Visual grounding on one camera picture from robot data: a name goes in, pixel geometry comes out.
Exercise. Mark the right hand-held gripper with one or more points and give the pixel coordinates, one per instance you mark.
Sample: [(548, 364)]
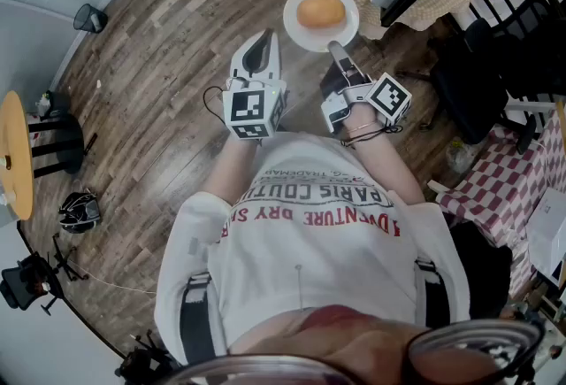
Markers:
[(389, 97)]

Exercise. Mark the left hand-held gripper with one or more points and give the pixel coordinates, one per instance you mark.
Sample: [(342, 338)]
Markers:
[(247, 109)]

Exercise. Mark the white round plate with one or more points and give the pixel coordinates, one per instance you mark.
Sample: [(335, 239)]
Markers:
[(300, 38)]

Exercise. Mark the person's left forearm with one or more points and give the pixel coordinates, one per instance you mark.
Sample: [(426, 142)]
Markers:
[(230, 171)]

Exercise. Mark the person's right forearm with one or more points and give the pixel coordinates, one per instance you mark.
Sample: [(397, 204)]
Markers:
[(384, 166)]

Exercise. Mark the person's right hand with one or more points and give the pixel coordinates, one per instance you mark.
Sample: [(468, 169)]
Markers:
[(362, 114)]

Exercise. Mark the clear plastic bag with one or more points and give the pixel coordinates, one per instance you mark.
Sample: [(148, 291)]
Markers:
[(460, 155)]

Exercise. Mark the black mesh wastebasket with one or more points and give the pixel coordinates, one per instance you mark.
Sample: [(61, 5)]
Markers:
[(88, 18)]

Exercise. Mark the white printed t-shirt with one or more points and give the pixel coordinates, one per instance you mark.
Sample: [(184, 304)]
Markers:
[(309, 264)]

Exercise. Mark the red and white checkered cloth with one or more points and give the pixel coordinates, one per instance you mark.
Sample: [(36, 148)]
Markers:
[(499, 184)]

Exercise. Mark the black round stool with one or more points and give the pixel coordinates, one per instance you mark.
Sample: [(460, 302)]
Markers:
[(62, 144)]

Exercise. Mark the small white bottle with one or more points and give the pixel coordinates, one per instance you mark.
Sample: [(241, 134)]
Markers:
[(43, 104)]

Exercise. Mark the round wooden side table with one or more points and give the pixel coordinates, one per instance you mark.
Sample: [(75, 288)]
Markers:
[(15, 153)]

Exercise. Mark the white cardboard box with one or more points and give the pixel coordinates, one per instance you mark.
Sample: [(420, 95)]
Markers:
[(548, 233)]

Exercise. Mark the person's face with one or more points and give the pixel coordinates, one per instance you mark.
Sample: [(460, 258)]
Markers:
[(354, 343)]

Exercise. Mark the black-rimmed eyeglasses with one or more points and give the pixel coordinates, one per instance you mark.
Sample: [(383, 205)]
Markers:
[(482, 343)]

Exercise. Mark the small black office chair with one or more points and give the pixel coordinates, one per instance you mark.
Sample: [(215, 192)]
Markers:
[(20, 281)]

